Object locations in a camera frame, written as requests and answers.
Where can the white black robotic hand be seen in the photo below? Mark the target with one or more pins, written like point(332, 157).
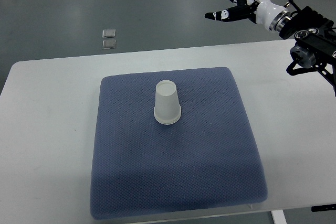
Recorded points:
point(273, 17)

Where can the white paper cup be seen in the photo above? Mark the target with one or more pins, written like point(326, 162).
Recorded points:
point(167, 117)
point(166, 96)

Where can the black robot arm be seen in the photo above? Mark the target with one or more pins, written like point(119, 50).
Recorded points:
point(314, 49)

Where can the white paper cup on cushion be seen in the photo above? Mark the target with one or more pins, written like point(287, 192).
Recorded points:
point(167, 117)

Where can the upper metal floor plate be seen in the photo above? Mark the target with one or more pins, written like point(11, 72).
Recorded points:
point(109, 33)

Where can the blue textured cushion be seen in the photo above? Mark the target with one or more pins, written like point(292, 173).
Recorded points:
point(208, 158)

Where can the white table leg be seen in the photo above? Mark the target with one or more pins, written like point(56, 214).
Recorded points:
point(278, 217)

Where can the black table control panel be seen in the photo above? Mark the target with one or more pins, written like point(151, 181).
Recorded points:
point(321, 208)

